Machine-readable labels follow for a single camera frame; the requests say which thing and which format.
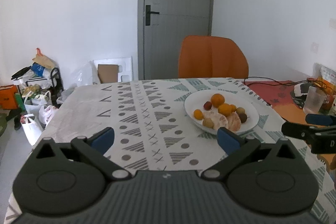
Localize peeled pomelo segment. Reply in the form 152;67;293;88
203;111;228;130

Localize brown round fruit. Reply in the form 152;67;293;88
238;113;248;123

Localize small orange fruit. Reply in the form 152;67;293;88
193;109;204;121

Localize clear plastic cup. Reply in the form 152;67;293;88
303;86;326;114

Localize yellow green fruit front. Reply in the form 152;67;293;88
202;118;214;128

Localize pale yellow round fruit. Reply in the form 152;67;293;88
236;107;245;114

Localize small orange kumquat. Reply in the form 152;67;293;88
230;104;237;112

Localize large orange lower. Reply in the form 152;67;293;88
218;103;232;117

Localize large orange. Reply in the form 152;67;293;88
210;93;225;107
218;103;232;117

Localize red orange table mat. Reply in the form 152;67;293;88
245;79;336;169

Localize red small fruit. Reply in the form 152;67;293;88
203;101;213;111

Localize large orange upper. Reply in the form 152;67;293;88
210;93;225;107

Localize white round plate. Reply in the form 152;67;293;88
184;90;260;135

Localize patterned white tablecloth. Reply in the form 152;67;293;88
3;77;336;224

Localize white plastic bag floor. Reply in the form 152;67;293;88
20;114;43;146

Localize cardboard box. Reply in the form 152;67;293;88
97;64;119;84

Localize white foam board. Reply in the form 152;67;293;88
93;57;133;84

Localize orange chair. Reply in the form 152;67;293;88
178;35;249;79

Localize orange box on floor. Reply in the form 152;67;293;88
0;85;18;110

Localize paper bag on pile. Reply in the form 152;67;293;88
33;48;56;69

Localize grey door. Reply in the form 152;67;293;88
138;0;213;80

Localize black cable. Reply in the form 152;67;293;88
243;76;316;88

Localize black cart frame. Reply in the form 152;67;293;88
50;67;64;107

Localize black door handle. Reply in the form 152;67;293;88
145;5;160;26

